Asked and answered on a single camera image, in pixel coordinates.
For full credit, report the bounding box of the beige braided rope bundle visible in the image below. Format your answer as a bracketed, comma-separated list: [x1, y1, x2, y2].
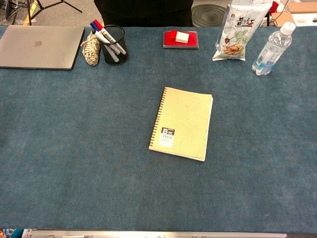
[80, 32, 101, 66]

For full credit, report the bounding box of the grey closed laptop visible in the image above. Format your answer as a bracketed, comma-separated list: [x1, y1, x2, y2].
[0, 24, 86, 71]

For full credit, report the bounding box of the red ink pad case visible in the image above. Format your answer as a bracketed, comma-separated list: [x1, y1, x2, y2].
[163, 30, 200, 49]

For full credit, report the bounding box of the brown cardboard box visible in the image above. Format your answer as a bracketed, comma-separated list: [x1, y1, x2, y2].
[271, 1, 317, 27]

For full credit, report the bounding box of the colourful printed box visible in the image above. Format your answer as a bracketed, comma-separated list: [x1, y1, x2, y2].
[0, 228, 24, 238]

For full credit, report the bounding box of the blue felt table mat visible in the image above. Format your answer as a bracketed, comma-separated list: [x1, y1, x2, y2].
[0, 24, 317, 232]

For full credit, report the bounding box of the red object behind bag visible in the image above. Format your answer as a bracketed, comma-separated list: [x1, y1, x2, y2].
[269, 0, 280, 15]

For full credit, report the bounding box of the red capped whiteboard marker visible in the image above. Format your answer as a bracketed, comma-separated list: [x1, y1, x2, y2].
[94, 19, 128, 57]

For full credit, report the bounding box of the black round ribbed base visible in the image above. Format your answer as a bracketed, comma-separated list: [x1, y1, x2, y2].
[191, 3, 230, 27]

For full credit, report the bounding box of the black tripod stand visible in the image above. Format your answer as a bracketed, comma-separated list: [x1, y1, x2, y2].
[4, 0, 83, 25]

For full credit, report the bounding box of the person in black clothes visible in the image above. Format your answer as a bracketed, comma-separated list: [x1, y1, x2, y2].
[93, 0, 194, 27]

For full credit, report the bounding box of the kraft cover spiral notebook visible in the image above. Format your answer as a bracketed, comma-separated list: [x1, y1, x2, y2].
[148, 86, 213, 162]

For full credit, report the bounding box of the white eraser block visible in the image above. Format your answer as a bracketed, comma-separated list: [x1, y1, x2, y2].
[175, 32, 190, 44]

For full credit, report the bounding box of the clear plastic water bottle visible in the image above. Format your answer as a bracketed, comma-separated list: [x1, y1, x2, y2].
[252, 21, 297, 76]

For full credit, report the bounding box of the peanut snack bag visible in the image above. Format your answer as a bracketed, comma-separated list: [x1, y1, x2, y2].
[212, 0, 272, 62]

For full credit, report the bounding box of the black mesh pen holder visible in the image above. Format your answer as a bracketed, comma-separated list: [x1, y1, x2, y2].
[98, 24, 129, 66]

